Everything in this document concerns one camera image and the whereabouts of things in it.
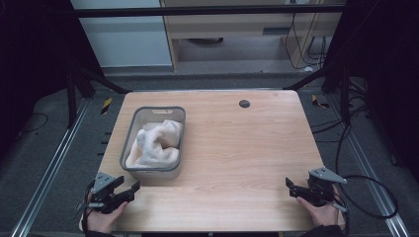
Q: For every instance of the black curtain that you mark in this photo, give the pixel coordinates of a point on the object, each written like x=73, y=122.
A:
x=29, y=49
x=388, y=65

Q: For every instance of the cream white towel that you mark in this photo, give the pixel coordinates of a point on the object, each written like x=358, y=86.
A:
x=154, y=144

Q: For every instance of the yellow black striped tape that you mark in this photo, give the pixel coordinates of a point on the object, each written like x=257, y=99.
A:
x=318, y=102
x=106, y=106

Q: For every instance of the aluminium floor rail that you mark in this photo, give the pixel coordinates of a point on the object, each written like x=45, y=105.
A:
x=372, y=177
x=49, y=171

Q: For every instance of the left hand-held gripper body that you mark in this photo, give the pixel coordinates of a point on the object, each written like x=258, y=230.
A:
x=102, y=183

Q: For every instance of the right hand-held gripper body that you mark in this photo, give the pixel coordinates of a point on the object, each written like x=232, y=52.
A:
x=321, y=184

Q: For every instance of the dark round table grommet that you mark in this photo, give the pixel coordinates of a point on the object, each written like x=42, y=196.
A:
x=244, y=104

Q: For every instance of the black metal stand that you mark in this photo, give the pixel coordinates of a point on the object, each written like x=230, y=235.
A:
x=71, y=98
x=344, y=98

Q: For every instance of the black horizontal frame bar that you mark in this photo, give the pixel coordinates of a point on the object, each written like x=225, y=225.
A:
x=197, y=11

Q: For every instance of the white cabinet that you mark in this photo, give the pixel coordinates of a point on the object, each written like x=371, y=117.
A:
x=125, y=42

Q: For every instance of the grey-rimmed white plastic basket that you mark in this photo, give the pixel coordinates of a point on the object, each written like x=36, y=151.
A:
x=145, y=173

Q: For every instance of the light wooden desk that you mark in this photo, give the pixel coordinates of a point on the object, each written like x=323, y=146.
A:
x=230, y=26

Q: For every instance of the person's left hand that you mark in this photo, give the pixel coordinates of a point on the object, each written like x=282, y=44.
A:
x=104, y=221

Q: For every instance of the person's right hand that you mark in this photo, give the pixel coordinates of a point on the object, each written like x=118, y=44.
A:
x=321, y=214

